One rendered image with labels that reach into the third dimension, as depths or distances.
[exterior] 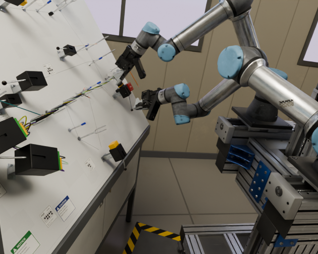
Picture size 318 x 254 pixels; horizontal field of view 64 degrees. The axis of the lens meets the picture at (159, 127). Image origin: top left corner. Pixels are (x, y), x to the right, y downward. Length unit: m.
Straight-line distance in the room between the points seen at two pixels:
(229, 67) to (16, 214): 0.81
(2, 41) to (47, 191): 0.54
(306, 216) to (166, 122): 2.07
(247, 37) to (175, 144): 1.88
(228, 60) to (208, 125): 2.08
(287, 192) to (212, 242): 1.08
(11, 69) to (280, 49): 2.61
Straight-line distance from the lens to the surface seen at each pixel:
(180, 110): 1.22
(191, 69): 2.70
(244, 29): 1.36
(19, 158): 0.74
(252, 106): 1.36
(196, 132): 3.00
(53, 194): 0.94
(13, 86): 0.99
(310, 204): 0.98
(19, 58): 1.08
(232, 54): 0.96
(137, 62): 1.33
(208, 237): 1.95
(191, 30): 1.17
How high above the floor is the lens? 1.58
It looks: 25 degrees down
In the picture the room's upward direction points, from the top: 9 degrees clockwise
